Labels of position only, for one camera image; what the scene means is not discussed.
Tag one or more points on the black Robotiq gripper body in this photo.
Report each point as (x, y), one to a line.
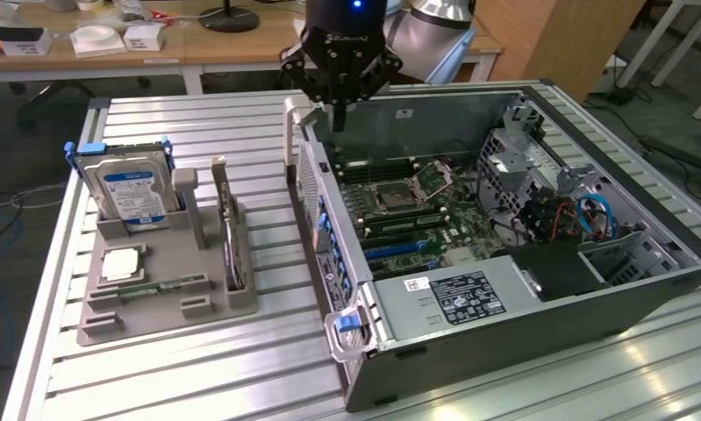
(340, 39)

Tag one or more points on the black chair base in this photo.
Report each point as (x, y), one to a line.
(45, 98)

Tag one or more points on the white square box round lid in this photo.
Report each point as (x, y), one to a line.
(97, 41)

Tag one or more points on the small white labelled box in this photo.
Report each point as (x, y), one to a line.
(144, 38)

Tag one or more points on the silver disk bay cage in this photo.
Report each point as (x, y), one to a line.
(517, 158)

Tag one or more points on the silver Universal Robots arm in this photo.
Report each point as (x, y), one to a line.
(426, 39)

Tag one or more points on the CPU socket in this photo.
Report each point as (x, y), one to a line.
(395, 198)

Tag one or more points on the black monitor stand base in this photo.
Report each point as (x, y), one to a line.
(228, 19)

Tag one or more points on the wooden cabinet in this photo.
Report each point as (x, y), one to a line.
(561, 39)

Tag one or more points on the open black PC case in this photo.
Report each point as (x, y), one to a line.
(502, 351)

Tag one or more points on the silver CPU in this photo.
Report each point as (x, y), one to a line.
(120, 265)

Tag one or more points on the grey power supply unit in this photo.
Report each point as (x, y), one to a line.
(438, 302)

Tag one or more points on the white box with black top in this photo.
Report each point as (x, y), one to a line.
(22, 41)

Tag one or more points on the black RAM stick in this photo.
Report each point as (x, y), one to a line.
(405, 223)

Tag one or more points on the blue case latch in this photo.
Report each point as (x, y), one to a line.
(346, 325)

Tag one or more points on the grey parts rack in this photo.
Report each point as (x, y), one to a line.
(163, 307)

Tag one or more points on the green RAM stick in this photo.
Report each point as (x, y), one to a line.
(151, 287)

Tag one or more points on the hard disk with blue caddy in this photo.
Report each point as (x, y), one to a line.
(128, 193)

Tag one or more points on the blue expansion slot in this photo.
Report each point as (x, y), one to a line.
(394, 250)

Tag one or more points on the wooden desk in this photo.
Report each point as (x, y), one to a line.
(220, 48)

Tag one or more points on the green motherboard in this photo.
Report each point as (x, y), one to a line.
(443, 228)

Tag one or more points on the green graphics card with fan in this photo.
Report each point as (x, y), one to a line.
(231, 228)

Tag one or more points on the metal socket cover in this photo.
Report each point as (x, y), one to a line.
(431, 177)

